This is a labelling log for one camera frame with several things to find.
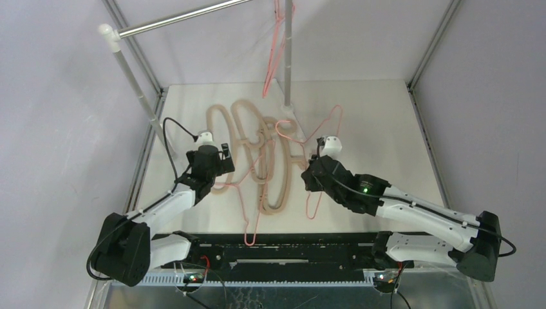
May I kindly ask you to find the beige hanger left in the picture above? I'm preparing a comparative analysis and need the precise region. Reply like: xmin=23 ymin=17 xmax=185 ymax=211
xmin=205 ymin=104 xmax=240 ymax=195

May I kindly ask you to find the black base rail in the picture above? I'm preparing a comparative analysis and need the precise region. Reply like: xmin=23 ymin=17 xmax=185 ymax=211
xmin=151 ymin=232 xmax=462 ymax=283

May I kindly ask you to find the circuit board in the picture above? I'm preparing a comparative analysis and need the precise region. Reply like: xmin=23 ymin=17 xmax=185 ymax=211
xmin=373 ymin=275 xmax=396 ymax=294
xmin=183 ymin=273 xmax=206 ymax=286

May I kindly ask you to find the metal clothes rack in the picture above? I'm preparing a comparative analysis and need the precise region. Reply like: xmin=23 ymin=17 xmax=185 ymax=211
xmin=98 ymin=1 xmax=305 ymax=142

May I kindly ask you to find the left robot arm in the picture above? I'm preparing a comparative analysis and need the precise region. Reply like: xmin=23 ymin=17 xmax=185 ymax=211
xmin=86 ymin=143 xmax=235 ymax=286

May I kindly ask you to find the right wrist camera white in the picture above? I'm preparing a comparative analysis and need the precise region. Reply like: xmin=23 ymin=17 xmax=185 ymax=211
xmin=317 ymin=135 xmax=343 ymax=159

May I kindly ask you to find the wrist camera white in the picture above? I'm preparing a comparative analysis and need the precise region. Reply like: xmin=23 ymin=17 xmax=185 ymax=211
xmin=195 ymin=131 xmax=214 ymax=147
xmin=317 ymin=135 xmax=343 ymax=159

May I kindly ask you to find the left circuit board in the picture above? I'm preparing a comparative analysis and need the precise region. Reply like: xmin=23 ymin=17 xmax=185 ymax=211
xmin=183 ymin=273 xmax=206 ymax=286

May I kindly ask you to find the beige hanger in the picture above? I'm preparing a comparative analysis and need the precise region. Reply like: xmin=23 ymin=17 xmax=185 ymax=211
xmin=205 ymin=104 xmax=240 ymax=195
xmin=256 ymin=117 xmax=308 ymax=215
xmin=230 ymin=99 xmax=276 ymax=186

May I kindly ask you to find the beige hanger right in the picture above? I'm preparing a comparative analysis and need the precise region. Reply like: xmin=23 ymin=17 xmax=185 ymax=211
xmin=256 ymin=117 xmax=308 ymax=215

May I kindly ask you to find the right circuit board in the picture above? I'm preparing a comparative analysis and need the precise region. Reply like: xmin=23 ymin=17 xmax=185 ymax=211
xmin=373 ymin=275 xmax=396 ymax=294

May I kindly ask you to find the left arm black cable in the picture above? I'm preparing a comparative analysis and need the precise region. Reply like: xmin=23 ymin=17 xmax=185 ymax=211
xmin=162 ymin=117 xmax=202 ymax=184

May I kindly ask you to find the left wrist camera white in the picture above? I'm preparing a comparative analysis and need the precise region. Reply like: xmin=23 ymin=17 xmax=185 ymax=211
xmin=195 ymin=131 xmax=214 ymax=147

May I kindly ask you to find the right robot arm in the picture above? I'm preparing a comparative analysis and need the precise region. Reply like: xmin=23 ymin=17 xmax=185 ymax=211
xmin=301 ymin=156 xmax=503 ymax=282

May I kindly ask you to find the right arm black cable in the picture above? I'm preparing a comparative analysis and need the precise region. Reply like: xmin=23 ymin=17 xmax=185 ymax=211
xmin=316 ymin=136 xmax=517 ymax=259

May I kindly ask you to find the aluminium frame structure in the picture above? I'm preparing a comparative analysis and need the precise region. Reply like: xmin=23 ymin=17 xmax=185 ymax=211
xmin=83 ymin=0 xmax=498 ymax=309

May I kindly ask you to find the beige hanger middle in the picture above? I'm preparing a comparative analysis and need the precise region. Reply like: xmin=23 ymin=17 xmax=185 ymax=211
xmin=230 ymin=99 xmax=276 ymax=186

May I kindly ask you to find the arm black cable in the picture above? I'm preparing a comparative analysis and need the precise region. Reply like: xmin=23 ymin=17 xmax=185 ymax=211
xmin=162 ymin=117 xmax=202 ymax=184
xmin=316 ymin=136 xmax=517 ymax=259

